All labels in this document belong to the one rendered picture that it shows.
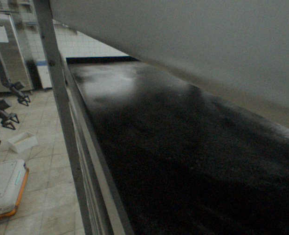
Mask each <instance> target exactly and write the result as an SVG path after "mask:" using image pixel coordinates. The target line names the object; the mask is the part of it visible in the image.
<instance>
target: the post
mask: <svg viewBox="0 0 289 235"><path fill-rule="evenodd" d="M31 2H32V6H33V9H34V15H35V18H36V22H37V27H38V30H39V34H40V39H41V43H42V48H43V52H44V55H45V59H46V64H47V67H48V72H49V77H50V82H51V84H52V89H53V93H54V98H55V101H56V106H57V110H58V115H59V120H60V122H61V127H62V132H63V137H64V142H65V144H66V148H67V153H68V158H69V164H70V168H71V172H72V177H73V179H74V184H75V189H76V195H77V199H78V204H79V209H80V213H81V218H82V222H83V226H84V231H85V235H93V232H92V226H91V221H90V215H89V207H88V202H87V196H86V190H85V188H84V182H83V174H82V169H81V163H80V158H79V152H78V147H77V141H76V136H75V130H74V126H73V120H72V114H71V112H70V106H69V98H68V93H67V87H66V84H65V79H64V73H63V68H62V62H61V57H60V52H59V48H58V43H57V37H56V34H55V27H54V22H53V18H52V12H51V9H50V3H49V0H31Z"/></svg>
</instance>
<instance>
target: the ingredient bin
mask: <svg viewBox="0 0 289 235"><path fill-rule="evenodd" d="M35 65H36V67H37V69H38V73H39V77H40V81H41V84H42V87H43V89H44V91H45V92H46V87H52V84H51V82H50V77H49V72H48V67H47V64H46V59H45V58H38V59H37V60H36V64H35Z"/></svg>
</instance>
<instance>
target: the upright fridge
mask: <svg viewBox="0 0 289 235"><path fill-rule="evenodd" d="M0 26H4V28H5V31H6V34H7V38H8V42H0V54H1V56H2V59H3V62H4V64H5V67H6V70H7V72H8V74H9V77H10V78H11V81H12V83H15V82H17V81H22V82H23V83H24V84H25V86H26V87H25V88H23V89H21V90H20V91H30V93H31V95H33V92H32V91H34V89H35V87H37V84H38V82H39V79H38V75H37V73H36V69H35V65H34V62H33V58H32V54H31V50H30V48H29V43H28V40H27V36H26V32H25V30H24V26H23V22H22V19H21V14H20V13H19V8H18V4H17V2H16V0H0ZM0 92H11V90H9V88H8V89H7V88H6V87H4V86H3V85H2V84H1V81H0Z"/></svg>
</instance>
